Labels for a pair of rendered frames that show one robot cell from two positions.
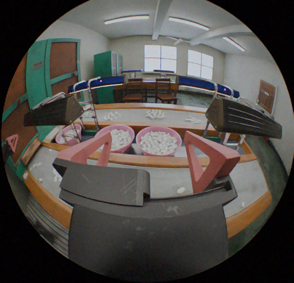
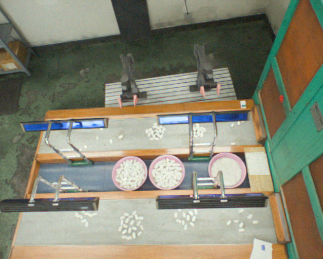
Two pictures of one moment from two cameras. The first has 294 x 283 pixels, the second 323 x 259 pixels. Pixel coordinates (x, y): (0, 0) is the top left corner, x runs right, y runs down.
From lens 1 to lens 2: 176 cm
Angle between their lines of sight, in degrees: 82
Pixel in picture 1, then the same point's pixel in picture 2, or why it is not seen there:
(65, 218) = (174, 108)
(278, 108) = not seen: outside the picture
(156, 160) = (132, 152)
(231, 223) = (97, 114)
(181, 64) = not seen: outside the picture
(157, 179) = (132, 143)
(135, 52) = not seen: outside the picture
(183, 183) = (118, 142)
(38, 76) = (306, 130)
